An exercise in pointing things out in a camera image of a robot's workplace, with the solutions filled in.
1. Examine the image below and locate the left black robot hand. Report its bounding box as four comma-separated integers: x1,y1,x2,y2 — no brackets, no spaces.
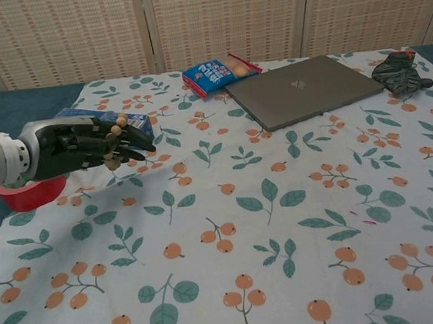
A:
14,107,159,182

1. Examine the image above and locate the wooden bead bracelet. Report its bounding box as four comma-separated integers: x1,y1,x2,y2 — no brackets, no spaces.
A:
99,112,133,173

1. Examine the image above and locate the red tape roll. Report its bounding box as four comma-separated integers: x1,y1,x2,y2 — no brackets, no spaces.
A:
0,175,70,215

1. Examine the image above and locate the blue cardboard box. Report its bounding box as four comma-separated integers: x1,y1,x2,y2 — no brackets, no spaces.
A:
51,99,156,153

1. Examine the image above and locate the blue snack bag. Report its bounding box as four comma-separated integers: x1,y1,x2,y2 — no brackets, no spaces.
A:
180,50,266,103

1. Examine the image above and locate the woven bamboo folding screen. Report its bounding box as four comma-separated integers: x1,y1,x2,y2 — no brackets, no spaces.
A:
0,0,433,93

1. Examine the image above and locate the floral fruit print tablecloth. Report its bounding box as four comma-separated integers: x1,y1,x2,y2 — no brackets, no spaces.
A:
0,42,433,324

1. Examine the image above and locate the gray closed laptop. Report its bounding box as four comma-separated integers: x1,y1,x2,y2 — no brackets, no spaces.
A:
222,48,390,137

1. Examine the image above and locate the dark striped sock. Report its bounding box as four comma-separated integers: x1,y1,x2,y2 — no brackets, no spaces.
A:
369,48,433,99

